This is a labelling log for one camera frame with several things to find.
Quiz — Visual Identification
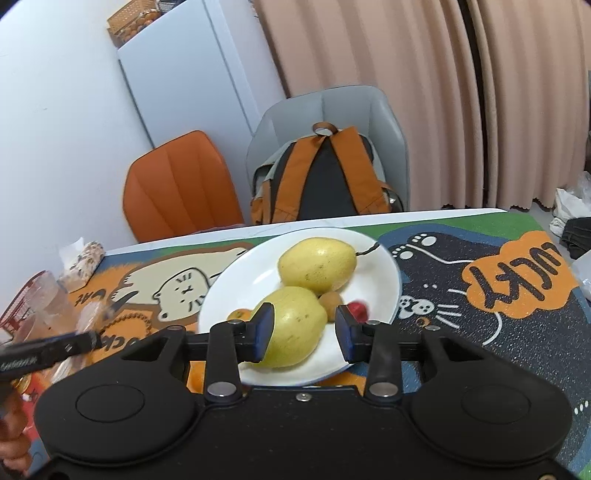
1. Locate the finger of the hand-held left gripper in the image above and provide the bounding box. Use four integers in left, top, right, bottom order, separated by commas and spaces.
41, 331, 101, 366

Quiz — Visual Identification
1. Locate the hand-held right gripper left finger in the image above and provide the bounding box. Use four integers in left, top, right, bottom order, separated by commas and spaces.
121, 302, 278, 403

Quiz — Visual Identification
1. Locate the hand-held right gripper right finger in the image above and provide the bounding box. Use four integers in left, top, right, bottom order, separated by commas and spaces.
335, 305, 498, 403

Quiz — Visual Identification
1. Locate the small brown kiwi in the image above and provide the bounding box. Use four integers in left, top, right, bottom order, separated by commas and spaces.
320, 291, 345, 323

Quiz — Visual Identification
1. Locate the yellow-green pear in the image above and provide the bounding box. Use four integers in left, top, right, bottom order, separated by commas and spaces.
277, 237, 359, 294
255, 287, 329, 369

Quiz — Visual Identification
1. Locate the white ceramic plate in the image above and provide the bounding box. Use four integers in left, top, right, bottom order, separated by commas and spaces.
198, 228, 402, 387

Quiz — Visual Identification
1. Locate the person's left hand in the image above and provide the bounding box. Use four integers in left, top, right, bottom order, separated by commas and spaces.
0, 396, 33, 472

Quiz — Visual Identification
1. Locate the clear ribbed glass cup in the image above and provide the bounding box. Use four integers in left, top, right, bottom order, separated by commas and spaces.
21, 271, 77, 325
45, 296, 122, 371

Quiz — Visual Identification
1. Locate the red plastic basket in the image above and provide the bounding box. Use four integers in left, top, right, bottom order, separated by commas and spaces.
0, 270, 45, 334

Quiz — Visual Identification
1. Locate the printed tissue pack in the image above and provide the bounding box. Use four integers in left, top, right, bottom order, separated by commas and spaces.
59, 237, 105, 292

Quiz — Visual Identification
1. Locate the orange and black backpack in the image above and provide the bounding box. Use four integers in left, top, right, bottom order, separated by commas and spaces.
250, 121, 399, 226

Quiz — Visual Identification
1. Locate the colourful cartoon cat mat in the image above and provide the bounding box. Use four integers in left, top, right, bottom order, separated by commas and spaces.
0, 213, 591, 467

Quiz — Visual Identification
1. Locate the orange leather chair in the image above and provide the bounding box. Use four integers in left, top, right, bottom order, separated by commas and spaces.
123, 130, 245, 243

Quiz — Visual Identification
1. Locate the grey leather chair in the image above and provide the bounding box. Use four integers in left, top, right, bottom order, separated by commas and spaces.
246, 85, 410, 227

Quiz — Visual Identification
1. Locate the pink curtain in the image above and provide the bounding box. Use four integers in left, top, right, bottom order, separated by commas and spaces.
466, 0, 591, 210
253, 0, 482, 214

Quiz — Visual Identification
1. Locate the white plastic bag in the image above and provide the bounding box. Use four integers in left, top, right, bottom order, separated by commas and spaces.
549, 171, 591, 237
571, 257, 591, 297

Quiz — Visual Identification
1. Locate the pile of black clothes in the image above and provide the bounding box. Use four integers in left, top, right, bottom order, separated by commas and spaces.
560, 217, 591, 260

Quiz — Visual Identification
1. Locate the white refrigerator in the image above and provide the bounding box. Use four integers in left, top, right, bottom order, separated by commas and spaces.
117, 0, 288, 149

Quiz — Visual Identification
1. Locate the brown bead necklace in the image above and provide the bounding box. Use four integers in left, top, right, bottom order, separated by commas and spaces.
100, 311, 154, 334

